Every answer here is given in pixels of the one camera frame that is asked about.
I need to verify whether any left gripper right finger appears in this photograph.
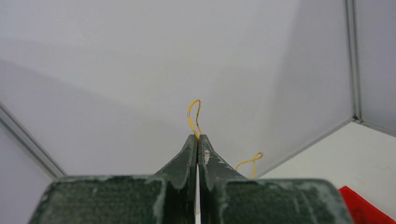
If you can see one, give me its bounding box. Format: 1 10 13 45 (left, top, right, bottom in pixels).
198 135 353 224

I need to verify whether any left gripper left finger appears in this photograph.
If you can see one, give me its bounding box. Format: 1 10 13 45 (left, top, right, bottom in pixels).
29 134 198 224

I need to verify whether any cable bundle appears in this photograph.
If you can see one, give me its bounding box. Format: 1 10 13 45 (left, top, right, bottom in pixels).
187 98 264 180

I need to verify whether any red plastic bin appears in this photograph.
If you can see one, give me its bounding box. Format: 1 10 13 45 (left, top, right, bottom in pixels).
339 186 396 224

